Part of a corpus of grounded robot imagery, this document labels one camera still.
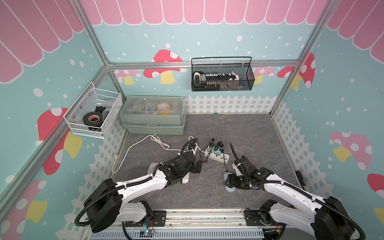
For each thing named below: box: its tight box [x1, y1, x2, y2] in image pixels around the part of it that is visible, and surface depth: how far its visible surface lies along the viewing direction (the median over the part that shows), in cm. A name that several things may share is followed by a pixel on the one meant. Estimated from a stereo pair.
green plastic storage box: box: [119, 95, 187, 136], surface depth 101 cm
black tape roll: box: [83, 111, 103, 128], surface depth 71 cm
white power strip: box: [204, 148, 230, 164], surface depth 96 cm
